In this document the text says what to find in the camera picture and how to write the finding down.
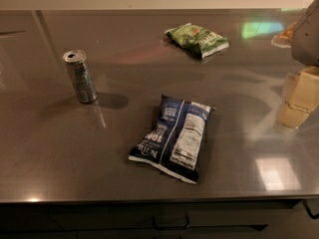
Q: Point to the green jalapeno chip bag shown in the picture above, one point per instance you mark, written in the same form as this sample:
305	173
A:
197	39

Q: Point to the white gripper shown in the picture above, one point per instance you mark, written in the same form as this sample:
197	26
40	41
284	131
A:
307	37

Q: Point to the silver drink can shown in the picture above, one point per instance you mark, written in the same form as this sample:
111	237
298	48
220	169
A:
80	75

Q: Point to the blue chip bag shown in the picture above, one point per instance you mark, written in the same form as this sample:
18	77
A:
173	145

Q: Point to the orange snack bag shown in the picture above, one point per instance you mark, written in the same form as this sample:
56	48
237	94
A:
284	38

